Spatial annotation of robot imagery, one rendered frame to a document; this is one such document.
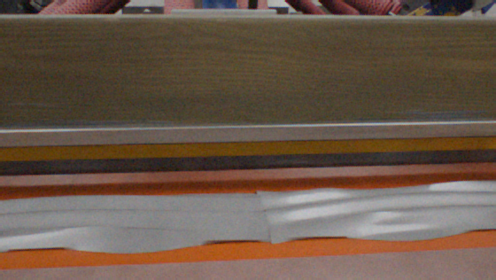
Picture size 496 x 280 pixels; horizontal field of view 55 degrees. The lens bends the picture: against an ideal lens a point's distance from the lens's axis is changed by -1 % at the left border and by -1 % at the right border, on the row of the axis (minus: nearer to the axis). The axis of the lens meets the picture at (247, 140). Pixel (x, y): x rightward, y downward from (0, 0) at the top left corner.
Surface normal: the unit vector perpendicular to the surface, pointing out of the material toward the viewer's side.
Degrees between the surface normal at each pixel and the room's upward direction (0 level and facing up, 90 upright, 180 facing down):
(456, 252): 0
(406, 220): 46
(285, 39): 90
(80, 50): 90
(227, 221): 33
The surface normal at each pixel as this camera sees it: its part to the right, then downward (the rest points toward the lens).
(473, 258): 0.00, -0.98
